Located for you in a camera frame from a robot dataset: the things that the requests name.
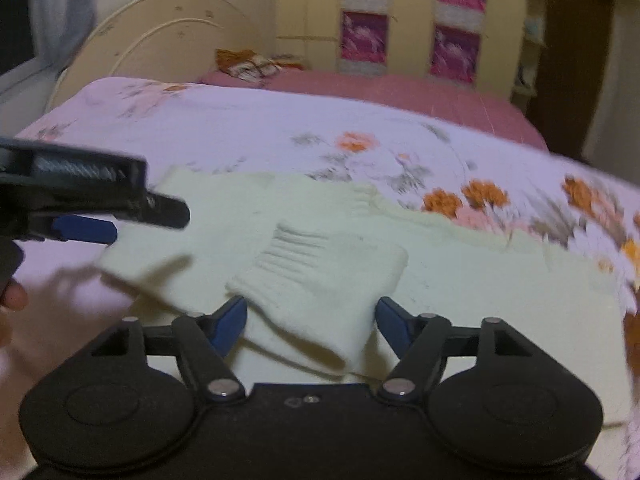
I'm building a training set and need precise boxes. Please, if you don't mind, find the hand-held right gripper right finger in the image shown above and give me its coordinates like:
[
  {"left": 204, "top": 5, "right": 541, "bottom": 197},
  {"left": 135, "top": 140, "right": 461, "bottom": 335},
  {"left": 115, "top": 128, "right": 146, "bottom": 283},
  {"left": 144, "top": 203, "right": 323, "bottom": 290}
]
[{"left": 376, "top": 297, "right": 546, "bottom": 406}]

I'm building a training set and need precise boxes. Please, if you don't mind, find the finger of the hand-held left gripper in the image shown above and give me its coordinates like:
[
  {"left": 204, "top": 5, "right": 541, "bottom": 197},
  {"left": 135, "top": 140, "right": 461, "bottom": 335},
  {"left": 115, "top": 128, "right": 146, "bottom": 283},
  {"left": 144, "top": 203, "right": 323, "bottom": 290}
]
[
  {"left": 142, "top": 192, "right": 191, "bottom": 231},
  {"left": 50, "top": 215, "right": 118, "bottom": 246}
]

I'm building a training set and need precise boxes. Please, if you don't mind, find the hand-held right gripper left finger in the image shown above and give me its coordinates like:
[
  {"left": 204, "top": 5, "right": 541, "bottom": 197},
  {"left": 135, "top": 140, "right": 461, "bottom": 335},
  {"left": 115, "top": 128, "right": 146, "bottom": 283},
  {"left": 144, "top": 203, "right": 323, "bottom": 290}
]
[{"left": 91, "top": 296, "right": 248, "bottom": 406}]

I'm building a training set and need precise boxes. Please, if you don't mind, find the cream knitted sweater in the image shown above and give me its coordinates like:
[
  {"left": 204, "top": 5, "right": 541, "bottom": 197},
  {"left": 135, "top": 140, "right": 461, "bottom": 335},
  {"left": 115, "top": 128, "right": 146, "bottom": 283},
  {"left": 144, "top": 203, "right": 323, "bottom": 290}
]
[{"left": 95, "top": 167, "right": 633, "bottom": 431}]

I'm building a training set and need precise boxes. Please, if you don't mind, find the person's left hand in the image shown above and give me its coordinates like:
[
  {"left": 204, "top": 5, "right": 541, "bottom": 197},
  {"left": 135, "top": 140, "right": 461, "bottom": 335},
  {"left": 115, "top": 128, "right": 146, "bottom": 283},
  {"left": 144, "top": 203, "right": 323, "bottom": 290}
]
[{"left": 0, "top": 280, "right": 29, "bottom": 347}]

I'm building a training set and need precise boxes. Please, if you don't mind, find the floral pink blanket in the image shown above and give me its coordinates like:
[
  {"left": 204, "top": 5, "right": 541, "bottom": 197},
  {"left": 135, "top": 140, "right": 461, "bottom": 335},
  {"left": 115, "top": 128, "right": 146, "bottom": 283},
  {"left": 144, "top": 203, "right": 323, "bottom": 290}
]
[{"left": 12, "top": 77, "right": 640, "bottom": 480}]

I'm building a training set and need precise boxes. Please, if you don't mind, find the orange patterned pillow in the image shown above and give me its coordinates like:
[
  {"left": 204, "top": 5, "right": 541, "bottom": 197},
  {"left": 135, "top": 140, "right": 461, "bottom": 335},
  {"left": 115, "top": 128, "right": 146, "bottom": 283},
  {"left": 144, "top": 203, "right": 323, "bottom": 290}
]
[{"left": 215, "top": 49, "right": 303, "bottom": 83}]

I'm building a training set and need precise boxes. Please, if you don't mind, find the cream rounded headboard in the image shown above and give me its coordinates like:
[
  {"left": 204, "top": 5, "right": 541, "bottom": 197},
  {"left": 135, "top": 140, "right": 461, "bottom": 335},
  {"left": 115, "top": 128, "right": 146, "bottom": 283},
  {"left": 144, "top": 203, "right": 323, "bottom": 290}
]
[{"left": 47, "top": 0, "right": 261, "bottom": 116}]

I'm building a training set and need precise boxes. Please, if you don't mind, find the grey curtain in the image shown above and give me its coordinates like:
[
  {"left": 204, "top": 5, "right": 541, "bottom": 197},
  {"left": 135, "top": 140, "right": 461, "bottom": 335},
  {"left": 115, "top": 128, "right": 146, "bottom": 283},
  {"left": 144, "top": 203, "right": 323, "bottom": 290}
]
[{"left": 27, "top": 0, "right": 101, "bottom": 63}]

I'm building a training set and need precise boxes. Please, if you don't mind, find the plain pink bed sheet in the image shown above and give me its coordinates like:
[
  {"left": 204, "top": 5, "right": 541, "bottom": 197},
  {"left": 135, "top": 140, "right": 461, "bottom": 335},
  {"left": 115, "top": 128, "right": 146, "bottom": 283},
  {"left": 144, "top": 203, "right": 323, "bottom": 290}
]
[{"left": 197, "top": 69, "right": 548, "bottom": 151}]

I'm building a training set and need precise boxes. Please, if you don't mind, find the cream wardrobe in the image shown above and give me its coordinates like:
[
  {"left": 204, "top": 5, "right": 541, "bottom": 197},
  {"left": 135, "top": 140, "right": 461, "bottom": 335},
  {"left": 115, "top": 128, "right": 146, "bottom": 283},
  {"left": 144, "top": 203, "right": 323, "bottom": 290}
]
[{"left": 275, "top": 0, "right": 531, "bottom": 93}]

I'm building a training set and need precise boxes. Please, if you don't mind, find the dark brown door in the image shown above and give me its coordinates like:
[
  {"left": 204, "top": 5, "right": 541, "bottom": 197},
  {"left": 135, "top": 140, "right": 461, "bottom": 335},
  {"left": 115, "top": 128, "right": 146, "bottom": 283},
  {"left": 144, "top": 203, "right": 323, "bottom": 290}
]
[{"left": 530, "top": 0, "right": 617, "bottom": 161}]

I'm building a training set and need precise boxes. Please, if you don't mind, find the cream corner shelf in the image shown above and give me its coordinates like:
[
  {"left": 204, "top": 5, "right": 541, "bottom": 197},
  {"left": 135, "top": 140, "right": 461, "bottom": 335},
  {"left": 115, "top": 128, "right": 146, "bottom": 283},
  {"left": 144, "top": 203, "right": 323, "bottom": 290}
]
[{"left": 510, "top": 0, "right": 552, "bottom": 102}]

